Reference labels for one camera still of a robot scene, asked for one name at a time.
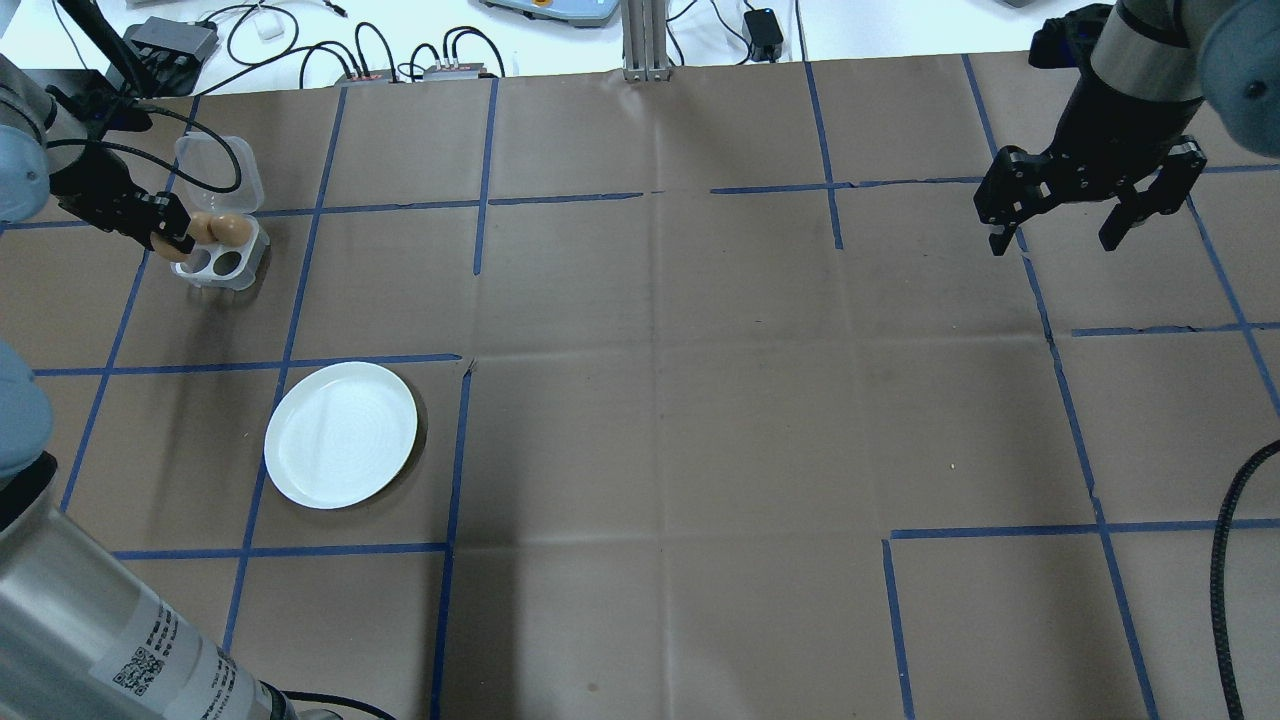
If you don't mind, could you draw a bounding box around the clear plastic egg tray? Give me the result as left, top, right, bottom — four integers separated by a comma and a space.
170, 133, 271, 293

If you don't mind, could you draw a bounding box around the white round plate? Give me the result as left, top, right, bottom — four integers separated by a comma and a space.
263, 361, 419, 511

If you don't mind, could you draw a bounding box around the grey docking box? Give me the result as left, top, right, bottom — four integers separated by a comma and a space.
125, 15, 221, 69

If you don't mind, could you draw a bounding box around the black power adapter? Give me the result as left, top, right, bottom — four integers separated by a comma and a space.
743, 8, 788, 53

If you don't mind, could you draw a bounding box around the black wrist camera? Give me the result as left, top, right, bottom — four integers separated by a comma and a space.
48, 88, 151, 136
1030, 5, 1101, 71

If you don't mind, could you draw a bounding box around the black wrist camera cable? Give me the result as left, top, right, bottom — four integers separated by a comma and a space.
45, 105, 246, 196

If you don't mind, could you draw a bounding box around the black hub cable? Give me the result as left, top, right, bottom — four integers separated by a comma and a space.
410, 25, 508, 79
298, 20, 401, 83

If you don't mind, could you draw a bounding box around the aluminium profile post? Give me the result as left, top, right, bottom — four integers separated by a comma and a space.
620, 0, 673, 83

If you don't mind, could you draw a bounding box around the black corrugated cable conduit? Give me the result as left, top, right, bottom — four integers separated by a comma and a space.
1210, 438, 1280, 720

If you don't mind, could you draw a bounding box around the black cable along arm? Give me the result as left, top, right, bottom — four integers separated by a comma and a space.
280, 690, 401, 720

